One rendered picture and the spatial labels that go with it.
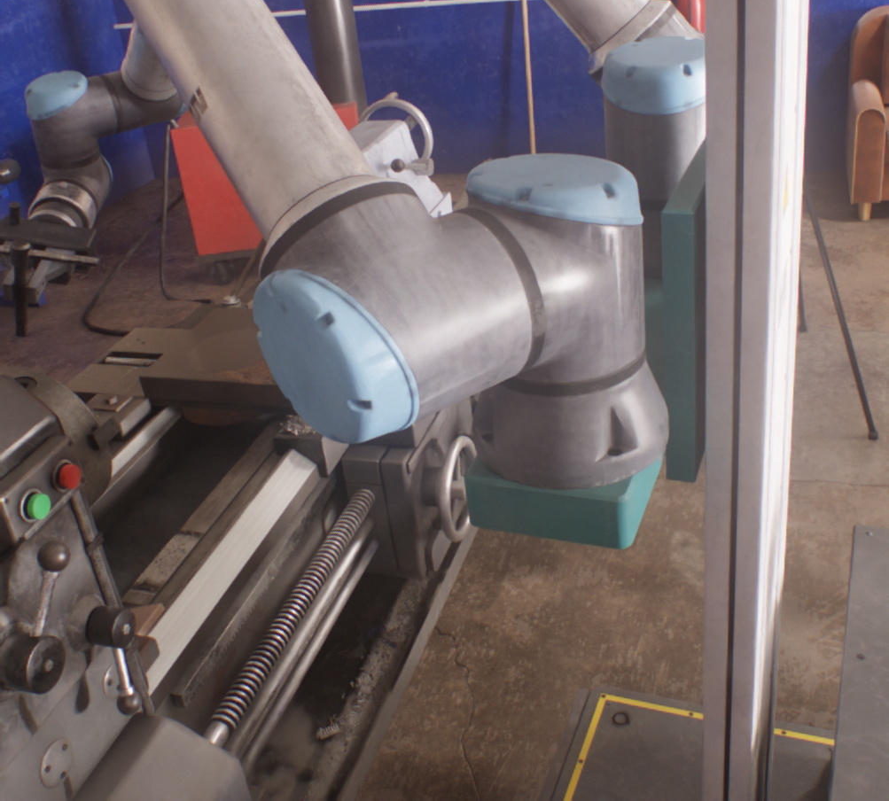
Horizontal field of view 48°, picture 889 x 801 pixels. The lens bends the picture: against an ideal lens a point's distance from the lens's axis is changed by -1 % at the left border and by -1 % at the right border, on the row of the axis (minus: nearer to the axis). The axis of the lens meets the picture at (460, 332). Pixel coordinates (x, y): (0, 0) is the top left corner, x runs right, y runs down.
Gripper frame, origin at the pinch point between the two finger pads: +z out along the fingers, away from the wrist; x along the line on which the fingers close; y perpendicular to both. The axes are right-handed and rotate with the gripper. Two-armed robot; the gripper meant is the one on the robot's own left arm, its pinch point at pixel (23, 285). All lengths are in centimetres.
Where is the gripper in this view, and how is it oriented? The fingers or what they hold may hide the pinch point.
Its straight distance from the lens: 145.3
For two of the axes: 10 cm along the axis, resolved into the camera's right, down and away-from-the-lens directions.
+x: 9.8, 1.4, 1.7
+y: 2.1, -8.0, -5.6
